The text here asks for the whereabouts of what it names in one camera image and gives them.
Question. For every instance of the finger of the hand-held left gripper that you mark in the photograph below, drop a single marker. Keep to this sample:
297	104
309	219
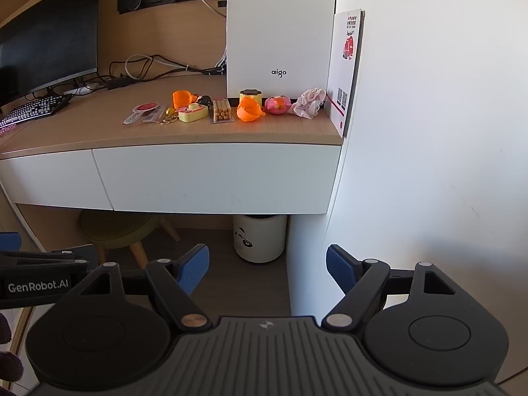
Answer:
9	242
41	258

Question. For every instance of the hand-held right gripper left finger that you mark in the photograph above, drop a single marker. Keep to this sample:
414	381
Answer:
194	271

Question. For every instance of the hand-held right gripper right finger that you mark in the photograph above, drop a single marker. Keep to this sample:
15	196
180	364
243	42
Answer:
340	268

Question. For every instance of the wide white drawer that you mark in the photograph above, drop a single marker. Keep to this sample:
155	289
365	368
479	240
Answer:
214	177

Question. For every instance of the yellow green toy camera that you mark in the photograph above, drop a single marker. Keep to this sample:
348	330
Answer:
192	114

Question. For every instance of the clear plastic packet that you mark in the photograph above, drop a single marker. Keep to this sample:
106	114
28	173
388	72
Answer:
154	115

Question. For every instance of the biscuit sticks packet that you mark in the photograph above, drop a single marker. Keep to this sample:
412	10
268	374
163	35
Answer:
222	111

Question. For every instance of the orange plastic funnel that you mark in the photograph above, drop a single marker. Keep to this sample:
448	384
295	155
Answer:
248	112

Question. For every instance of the pink white cloth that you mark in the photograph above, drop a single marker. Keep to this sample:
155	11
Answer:
307	103

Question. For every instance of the red white packet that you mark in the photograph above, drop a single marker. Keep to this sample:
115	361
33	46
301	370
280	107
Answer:
138	112

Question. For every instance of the orange plastic cup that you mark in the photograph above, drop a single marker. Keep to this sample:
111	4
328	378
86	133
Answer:
181	99

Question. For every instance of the pink round toy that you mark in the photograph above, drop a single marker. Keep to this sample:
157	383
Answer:
277	105

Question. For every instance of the yellow cup with dark top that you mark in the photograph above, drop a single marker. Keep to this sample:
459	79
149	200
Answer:
251	93

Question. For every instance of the white trash bin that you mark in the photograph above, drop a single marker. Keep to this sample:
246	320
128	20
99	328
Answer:
260	239

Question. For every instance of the narrow white drawer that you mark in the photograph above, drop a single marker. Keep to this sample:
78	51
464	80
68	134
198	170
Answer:
49	177

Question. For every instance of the green wooden stool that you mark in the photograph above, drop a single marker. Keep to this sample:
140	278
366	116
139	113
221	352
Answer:
115	225

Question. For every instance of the black keyboard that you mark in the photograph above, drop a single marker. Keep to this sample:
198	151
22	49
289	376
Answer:
35	110

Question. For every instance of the wooden desk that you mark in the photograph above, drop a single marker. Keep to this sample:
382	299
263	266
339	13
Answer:
103	132

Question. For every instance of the white adapter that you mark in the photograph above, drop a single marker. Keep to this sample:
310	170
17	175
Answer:
82	88

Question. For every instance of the black power adapter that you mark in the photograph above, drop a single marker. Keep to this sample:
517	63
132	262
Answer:
116	83

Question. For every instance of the white red printed card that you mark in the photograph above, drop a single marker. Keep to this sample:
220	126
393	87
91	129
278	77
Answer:
344	70

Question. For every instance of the black computer monitor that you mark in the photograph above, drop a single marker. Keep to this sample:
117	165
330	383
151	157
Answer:
49	37

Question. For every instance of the white computer case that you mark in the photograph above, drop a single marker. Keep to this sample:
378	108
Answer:
280	29

